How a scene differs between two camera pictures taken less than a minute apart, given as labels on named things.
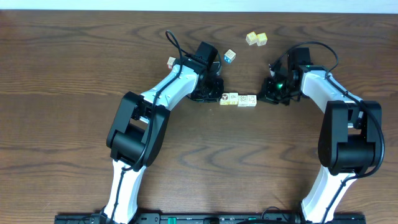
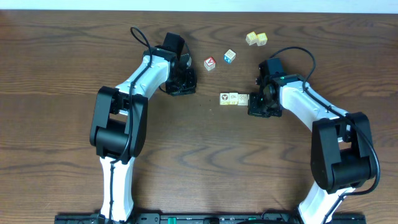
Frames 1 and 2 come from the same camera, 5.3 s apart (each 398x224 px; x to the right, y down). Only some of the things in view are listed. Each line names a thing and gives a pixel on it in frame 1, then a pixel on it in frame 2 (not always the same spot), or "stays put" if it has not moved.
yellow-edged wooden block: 233,98 stays put
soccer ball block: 225,99 stays put
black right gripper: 266,94 → 254,110
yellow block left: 251,38 stays put
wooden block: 242,101 stays put
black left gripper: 211,92 → 181,86
